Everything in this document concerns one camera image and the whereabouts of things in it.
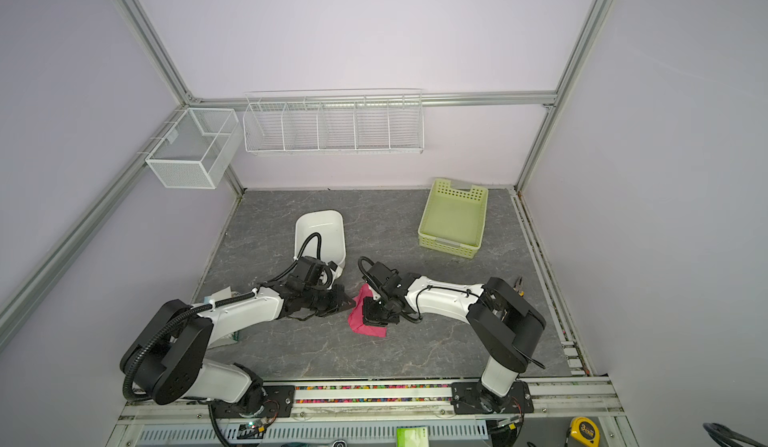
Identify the pink paper napkin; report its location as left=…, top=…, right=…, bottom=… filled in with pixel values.
left=347, top=283, right=387, bottom=338

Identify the green box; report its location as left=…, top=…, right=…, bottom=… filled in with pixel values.
left=395, top=426, right=430, bottom=447

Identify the tissue pack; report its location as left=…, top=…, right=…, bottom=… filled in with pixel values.
left=203, top=287, right=240, bottom=349

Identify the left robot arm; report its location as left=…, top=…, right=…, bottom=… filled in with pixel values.
left=119, top=232, right=355, bottom=417

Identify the green plastic basket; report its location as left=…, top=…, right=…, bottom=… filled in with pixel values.
left=418, top=178, right=489, bottom=259

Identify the yellow tape measure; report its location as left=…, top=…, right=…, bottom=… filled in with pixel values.
left=565, top=417, right=601, bottom=447

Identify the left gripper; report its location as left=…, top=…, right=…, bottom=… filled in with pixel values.
left=303, top=284, right=356, bottom=316

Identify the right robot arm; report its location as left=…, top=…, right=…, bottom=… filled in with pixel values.
left=357, top=256, right=546, bottom=416

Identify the white plastic tub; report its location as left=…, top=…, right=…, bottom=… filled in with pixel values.
left=293, top=210, right=347, bottom=280

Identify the yellow blue tool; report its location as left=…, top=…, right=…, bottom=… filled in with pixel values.
left=513, top=277, right=525, bottom=297

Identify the white mesh box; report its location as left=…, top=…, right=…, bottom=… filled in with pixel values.
left=145, top=108, right=244, bottom=190

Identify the white wire shelf basket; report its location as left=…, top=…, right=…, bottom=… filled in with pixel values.
left=243, top=88, right=425, bottom=155

